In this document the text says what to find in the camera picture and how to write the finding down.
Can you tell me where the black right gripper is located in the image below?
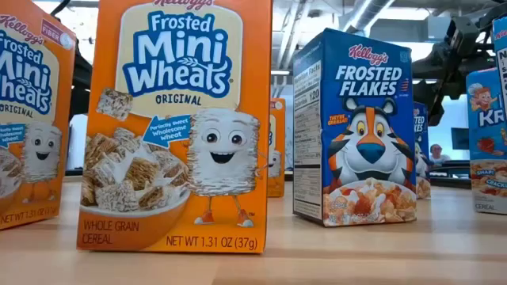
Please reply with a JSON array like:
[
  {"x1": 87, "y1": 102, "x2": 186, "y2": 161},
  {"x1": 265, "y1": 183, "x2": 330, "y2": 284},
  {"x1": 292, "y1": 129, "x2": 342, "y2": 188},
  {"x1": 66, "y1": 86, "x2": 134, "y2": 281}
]
[{"x1": 412, "y1": 15, "x2": 481, "y2": 127}]

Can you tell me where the blue Frosted Flakes cereal box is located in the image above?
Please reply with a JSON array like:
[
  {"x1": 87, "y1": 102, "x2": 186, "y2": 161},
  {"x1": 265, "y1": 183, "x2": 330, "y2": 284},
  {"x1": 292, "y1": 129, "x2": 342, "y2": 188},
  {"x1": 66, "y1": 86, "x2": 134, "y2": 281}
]
[
  {"x1": 292, "y1": 27, "x2": 418, "y2": 228},
  {"x1": 413, "y1": 101, "x2": 432, "y2": 200}
]

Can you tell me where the blue Rice Krispies cereal box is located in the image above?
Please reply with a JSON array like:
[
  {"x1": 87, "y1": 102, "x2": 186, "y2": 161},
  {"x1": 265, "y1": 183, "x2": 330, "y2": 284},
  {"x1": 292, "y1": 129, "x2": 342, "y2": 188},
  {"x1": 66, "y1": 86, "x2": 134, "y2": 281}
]
[
  {"x1": 491, "y1": 15, "x2": 507, "y2": 120},
  {"x1": 465, "y1": 66, "x2": 507, "y2": 216}
]

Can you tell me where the orange Mini-Wheats cereal box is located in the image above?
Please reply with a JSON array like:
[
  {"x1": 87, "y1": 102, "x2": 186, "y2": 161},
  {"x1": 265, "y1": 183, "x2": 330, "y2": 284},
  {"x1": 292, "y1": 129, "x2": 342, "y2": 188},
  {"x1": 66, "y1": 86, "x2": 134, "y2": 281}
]
[
  {"x1": 0, "y1": 0, "x2": 77, "y2": 232},
  {"x1": 76, "y1": 0, "x2": 274, "y2": 255},
  {"x1": 269, "y1": 97, "x2": 287, "y2": 199}
]

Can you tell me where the black computer monitor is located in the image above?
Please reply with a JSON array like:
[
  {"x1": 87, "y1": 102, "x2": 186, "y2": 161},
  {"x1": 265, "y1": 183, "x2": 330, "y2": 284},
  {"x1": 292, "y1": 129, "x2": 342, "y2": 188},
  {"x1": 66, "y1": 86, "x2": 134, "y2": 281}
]
[{"x1": 451, "y1": 127, "x2": 471, "y2": 151}]

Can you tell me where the person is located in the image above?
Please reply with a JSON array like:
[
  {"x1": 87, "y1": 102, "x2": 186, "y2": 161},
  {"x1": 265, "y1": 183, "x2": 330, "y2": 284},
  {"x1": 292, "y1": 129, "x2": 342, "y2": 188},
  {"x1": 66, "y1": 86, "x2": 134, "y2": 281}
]
[{"x1": 429, "y1": 142, "x2": 452, "y2": 166}]

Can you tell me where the black desk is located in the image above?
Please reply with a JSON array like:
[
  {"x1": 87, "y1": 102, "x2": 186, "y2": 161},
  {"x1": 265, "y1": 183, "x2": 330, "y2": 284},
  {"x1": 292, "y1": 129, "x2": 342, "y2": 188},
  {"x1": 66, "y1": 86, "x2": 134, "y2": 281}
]
[{"x1": 429, "y1": 159, "x2": 473, "y2": 179}]

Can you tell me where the silver ceiling duct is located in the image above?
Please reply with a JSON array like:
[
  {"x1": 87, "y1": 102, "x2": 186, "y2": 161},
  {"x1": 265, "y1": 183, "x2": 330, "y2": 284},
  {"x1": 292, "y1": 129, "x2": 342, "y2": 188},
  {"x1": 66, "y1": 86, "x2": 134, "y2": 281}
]
[{"x1": 341, "y1": 0, "x2": 397, "y2": 35}]

